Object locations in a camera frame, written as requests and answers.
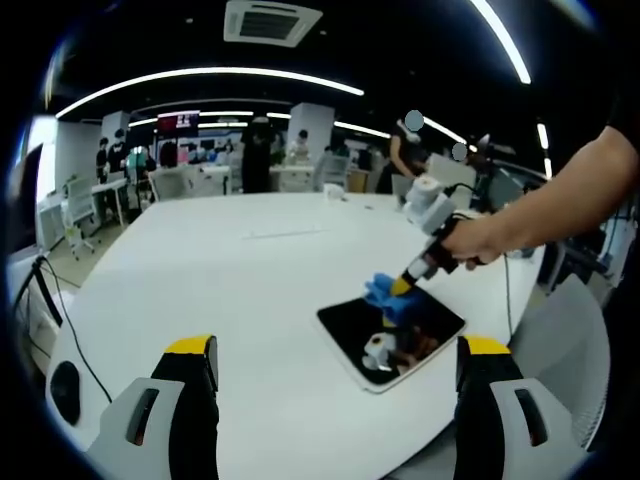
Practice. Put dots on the blue cleaning cloth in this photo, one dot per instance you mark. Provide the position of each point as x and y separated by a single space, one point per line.
380 292

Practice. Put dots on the black stand leg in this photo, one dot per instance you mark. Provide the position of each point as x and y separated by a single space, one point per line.
47 292

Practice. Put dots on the green potted plant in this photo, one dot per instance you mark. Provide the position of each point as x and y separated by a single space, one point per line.
277 157

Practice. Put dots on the person's right hand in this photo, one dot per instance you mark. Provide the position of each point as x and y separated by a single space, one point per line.
477 242

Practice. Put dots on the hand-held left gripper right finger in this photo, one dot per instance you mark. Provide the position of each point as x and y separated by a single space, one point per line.
525 430

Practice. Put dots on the grey mesh office chair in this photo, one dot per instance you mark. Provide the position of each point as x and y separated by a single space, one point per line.
332 170

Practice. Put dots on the black table grommet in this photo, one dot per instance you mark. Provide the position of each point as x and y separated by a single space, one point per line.
65 392

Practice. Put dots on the short ceiling light strip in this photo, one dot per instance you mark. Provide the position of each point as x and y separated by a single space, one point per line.
543 140

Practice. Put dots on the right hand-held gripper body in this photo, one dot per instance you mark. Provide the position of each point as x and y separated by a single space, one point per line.
427 207

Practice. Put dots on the white chair with green base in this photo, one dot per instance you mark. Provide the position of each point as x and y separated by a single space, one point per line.
77 215

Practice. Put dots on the white crumpled object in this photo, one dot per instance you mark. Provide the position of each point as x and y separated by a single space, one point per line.
334 191

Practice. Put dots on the straight ceiling light strip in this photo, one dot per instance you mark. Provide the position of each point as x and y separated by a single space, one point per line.
505 45

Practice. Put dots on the black tablet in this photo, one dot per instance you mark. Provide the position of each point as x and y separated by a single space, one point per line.
345 325

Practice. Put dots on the white upright panel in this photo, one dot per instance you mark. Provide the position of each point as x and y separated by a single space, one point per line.
457 172

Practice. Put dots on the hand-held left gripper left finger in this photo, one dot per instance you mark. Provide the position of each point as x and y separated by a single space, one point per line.
150 430

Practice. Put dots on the white office desk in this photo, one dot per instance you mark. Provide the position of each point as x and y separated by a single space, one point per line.
112 187

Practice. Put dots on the long curved ceiling light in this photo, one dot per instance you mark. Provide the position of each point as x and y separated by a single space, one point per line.
210 71

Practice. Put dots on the black tripod stand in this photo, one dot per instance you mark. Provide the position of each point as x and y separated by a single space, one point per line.
490 155

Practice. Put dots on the red wall screen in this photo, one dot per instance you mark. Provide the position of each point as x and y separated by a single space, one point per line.
177 121

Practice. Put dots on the ceiling air conditioner vent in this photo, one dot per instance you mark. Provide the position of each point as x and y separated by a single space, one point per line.
272 22

